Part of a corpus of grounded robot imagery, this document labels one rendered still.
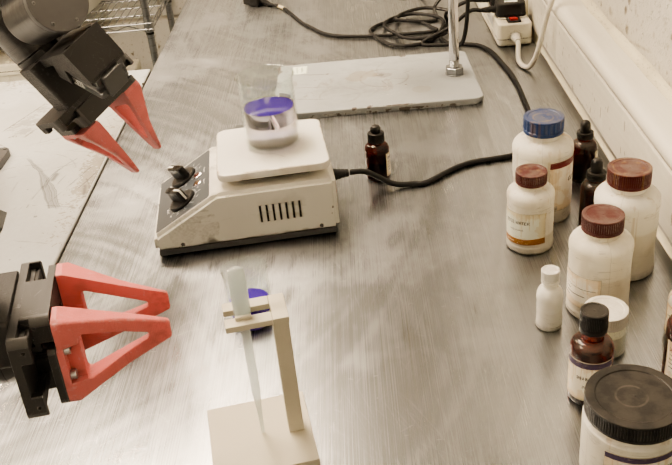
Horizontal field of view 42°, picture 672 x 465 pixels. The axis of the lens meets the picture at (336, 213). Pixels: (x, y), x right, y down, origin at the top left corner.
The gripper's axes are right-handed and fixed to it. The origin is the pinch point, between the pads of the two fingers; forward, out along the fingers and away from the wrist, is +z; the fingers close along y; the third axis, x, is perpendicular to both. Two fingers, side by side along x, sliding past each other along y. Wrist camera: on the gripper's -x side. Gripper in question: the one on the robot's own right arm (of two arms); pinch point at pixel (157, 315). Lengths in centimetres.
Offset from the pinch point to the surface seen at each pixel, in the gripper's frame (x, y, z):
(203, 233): 11.0, 29.8, 3.8
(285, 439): 12.7, -1.2, 7.7
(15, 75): 63, 251, -53
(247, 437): 12.8, -0.2, 4.9
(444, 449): 13.3, -5.0, 19.4
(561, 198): 9.7, 22.8, 41.2
